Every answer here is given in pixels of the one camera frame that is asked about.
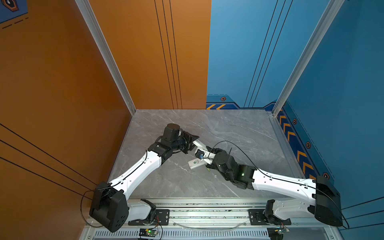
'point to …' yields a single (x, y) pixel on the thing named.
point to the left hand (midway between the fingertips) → (201, 136)
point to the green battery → (208, 169)
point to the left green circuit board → (148, 232)
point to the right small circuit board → (281, 230)
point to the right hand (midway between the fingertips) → (206, 147)
